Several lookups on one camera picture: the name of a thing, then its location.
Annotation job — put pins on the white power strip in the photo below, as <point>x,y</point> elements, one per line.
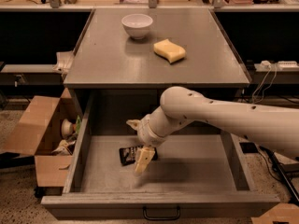
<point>288,65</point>

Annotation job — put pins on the yellow sponge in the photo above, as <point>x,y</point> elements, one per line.
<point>171,51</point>

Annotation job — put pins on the black rxbar chocolate bar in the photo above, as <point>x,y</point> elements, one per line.
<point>127,155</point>

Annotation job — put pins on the grey open top drawer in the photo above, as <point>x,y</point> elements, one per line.
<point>200,169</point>

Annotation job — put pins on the black pole on floor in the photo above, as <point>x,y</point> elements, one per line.
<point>284,171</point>

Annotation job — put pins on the cardboard piece bottom right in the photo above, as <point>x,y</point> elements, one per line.
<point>282,213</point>

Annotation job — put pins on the brown cardboard box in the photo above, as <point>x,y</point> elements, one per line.
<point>38,134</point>

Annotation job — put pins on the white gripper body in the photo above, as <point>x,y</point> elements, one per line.
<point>146,132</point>

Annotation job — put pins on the white ceramic bowl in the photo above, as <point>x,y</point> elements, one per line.
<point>137,26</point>

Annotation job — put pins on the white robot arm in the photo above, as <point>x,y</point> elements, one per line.
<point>272,127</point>

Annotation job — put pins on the black drawer handle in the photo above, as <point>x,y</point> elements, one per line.
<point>161,214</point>

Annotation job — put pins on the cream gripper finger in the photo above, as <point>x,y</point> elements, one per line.
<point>133,123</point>
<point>143,157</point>

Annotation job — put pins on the white round object in box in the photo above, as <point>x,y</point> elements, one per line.
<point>67,128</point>

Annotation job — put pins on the grey cabinet counter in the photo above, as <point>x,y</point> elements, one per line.
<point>185,46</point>

